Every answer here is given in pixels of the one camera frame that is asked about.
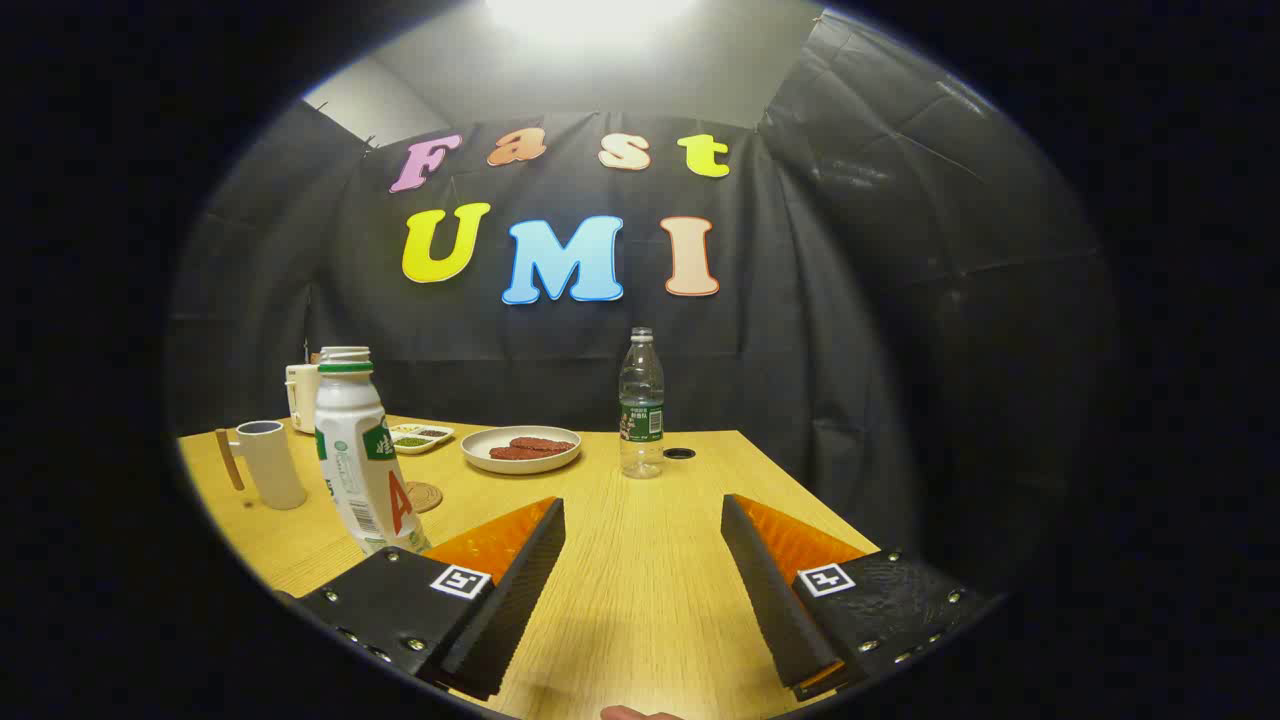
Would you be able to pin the small black round cap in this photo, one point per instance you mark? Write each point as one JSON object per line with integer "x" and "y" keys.
{"x": 679, "y": 453}

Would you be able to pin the white round plate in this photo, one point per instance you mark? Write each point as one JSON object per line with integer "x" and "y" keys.
{"x": 478, "y": 455}

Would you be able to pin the black backdrop cloth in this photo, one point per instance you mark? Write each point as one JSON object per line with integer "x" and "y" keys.
{"x": 800, "y": 350}

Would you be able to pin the white juice bottle green label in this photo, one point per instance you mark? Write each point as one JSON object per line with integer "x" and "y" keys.
{"x": 350, "y": 450}

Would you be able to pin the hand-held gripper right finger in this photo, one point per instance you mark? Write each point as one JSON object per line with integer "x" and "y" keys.
{"x": 765, "y": 590}

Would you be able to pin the white divided tray of beans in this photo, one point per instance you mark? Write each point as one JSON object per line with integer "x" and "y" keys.
{"x": 420, "y": 438}

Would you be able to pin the round wooden coaster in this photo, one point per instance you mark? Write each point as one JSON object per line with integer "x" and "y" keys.
{"x": 427, "y": 497}

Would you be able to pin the cream toaster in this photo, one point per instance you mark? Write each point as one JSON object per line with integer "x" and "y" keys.
{"x": 300, "y": 395}

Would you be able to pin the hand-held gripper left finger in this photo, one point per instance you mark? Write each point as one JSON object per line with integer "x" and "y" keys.
{"x": 520, "y": 590}

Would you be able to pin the wooden table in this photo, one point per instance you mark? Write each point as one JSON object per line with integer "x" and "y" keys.
{"x": 640, "y": 560}

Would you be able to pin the clear plastic water bottle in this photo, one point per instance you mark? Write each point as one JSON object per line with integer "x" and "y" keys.
{"x": 641, "y": 400}

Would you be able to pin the brown meat patty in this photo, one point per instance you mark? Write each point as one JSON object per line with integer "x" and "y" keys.
{"x": 512, "y": 454}
{"x": 545, "y": 443}

